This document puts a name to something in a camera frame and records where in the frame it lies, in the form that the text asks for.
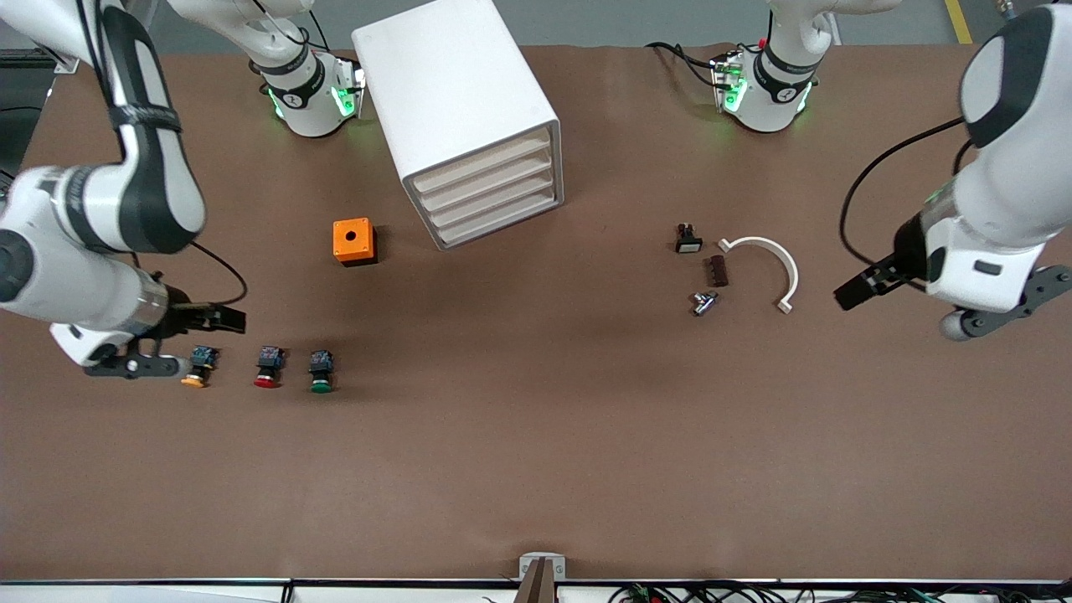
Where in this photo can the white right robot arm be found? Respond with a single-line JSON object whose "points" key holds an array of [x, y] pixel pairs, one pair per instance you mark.
{"points": [[126, 193]]}

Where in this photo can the silver key switch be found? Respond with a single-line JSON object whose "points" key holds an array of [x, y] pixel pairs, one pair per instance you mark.
{"points": [[703, 302]]}

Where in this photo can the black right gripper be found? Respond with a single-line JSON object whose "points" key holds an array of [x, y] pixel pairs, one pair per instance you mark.
{"points": [[178, 316]]}

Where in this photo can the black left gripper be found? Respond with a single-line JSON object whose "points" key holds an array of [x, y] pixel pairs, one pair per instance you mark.
{"points": [[907, 251]]}

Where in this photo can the brown terminal block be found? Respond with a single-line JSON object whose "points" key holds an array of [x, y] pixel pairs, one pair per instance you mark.
{"points": [[718, 271]]}

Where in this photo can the grey table clamp bracket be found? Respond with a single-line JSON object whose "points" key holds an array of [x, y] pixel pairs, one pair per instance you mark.
{"points": [[542, 571]]}

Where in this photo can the yellow push button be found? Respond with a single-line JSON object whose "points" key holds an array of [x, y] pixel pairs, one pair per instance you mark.
{"points": [[199, 367]]}

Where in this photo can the red push button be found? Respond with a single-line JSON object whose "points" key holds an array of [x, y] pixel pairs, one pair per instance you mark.
{"points": [[269, 367]]}

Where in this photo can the green push button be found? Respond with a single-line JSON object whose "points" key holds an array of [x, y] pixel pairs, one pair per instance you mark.
{"points": [[322, 371]]}

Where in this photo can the aluminium frame profile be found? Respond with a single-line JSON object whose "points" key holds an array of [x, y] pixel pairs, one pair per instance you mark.
{"points": [[59, 59]]}

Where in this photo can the orange button enclosure box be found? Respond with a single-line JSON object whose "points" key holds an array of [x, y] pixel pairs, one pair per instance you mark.
{"points": [[353, 241]]}

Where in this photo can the black white square button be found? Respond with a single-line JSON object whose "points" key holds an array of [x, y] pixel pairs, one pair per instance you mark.
{"points": [[688, 239]]}

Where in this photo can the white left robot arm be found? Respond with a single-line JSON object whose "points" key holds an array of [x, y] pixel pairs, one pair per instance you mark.
{"points": [[1005, 193]]}

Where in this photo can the white curved plastic bracket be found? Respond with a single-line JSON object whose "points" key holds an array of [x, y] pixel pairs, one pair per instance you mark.
{"points": [[783, 260]]}

